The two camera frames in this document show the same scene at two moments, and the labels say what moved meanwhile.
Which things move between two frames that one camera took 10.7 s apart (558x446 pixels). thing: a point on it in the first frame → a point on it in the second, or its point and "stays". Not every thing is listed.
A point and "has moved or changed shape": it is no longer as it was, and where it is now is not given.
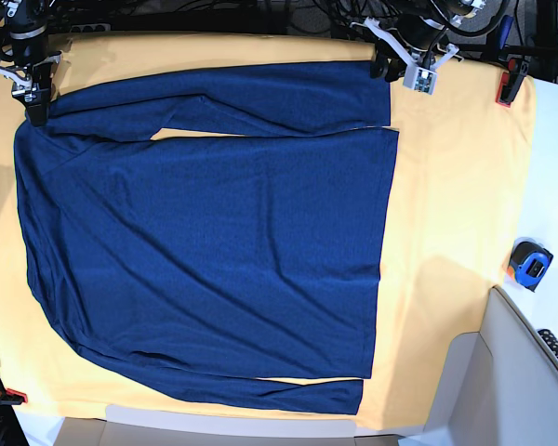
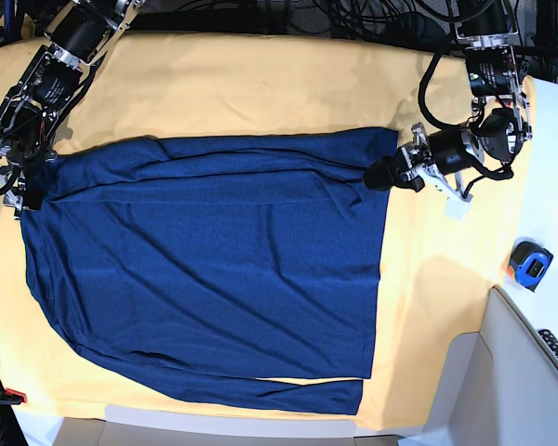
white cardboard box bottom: (142, 426) stays
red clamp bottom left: (7, 396) stays
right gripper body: (417, 37) → (452, 150)
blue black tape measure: (530, 262) stays
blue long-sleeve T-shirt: (196, 268) has moved or changed shape
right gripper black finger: (390, 69) → (385, 173)
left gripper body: (14, 57) → (24, 157)
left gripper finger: (39, 106) → (33, 193)
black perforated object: (556, 347) stays
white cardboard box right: (502, 386) stays
